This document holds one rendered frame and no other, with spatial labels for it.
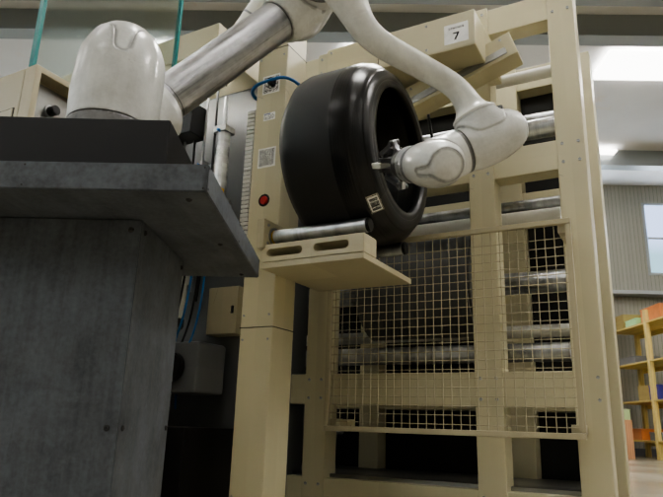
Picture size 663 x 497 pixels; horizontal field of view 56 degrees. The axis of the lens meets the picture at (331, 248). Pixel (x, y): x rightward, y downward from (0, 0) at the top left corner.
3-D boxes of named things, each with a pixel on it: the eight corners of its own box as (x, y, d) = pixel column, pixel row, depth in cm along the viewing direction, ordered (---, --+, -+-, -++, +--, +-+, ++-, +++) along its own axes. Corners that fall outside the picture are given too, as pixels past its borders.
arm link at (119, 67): (58, 99, 104) (81, -8, 112) (66, 148, 121) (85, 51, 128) (159, 118, 109) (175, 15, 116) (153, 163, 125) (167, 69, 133)
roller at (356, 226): (271, 228, 203) (278, 236, 207) (267, 239, 201) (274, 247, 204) (369, 213, 187) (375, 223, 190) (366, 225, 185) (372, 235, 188)
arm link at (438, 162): (406, 194, 144) (456, 174, 147) (436, 197, 129) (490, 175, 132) (392, 150, 142) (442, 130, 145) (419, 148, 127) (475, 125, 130)
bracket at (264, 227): (255, 248, 199) (257, 218, 201) (318, 275, 232) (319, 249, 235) (263, 247, 197) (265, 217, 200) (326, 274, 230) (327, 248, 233)
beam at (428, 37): (325, 82, 250) (326, 49, 254) (353, 110, 272) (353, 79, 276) (475, 42, 222) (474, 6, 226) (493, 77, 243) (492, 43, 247)
